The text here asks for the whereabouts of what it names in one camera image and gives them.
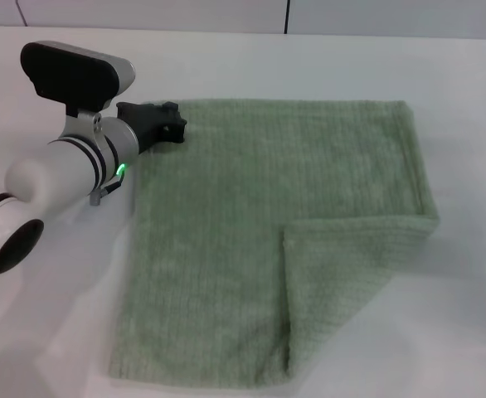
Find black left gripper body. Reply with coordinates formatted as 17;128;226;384
115;101;163;153

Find green terry towel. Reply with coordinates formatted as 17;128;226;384
109;98;440;381

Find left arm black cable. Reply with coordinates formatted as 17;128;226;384
90;171;126;206

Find left wrist camera black silver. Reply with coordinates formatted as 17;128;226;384
20;41;137;134

